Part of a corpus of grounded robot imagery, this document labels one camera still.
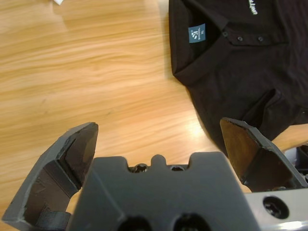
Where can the white folded shirt pile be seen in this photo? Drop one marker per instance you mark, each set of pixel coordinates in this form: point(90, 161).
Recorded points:
point(57, 1)

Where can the black polo shirt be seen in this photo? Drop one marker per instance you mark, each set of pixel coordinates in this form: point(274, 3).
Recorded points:
point(240, 72)

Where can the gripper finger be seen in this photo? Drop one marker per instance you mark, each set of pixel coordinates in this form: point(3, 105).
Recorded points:
point(48, 173)
point(255, 156)

